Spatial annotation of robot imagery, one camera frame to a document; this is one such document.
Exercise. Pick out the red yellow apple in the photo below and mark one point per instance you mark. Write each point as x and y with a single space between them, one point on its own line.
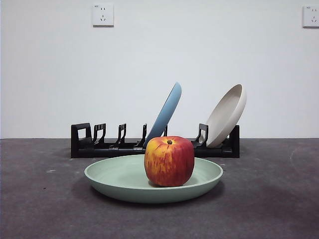
169 161

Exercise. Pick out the green plate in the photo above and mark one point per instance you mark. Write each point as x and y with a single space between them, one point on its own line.
119 176

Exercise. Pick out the blue plate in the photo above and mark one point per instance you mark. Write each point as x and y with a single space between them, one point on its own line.
166 112

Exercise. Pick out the beige plate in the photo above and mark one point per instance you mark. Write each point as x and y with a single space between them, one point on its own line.
224 119

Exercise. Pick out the black plate rack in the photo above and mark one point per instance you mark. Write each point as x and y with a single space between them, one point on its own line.
82 152

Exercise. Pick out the white wall socket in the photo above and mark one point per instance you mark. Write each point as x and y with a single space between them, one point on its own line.
103 15
311 16

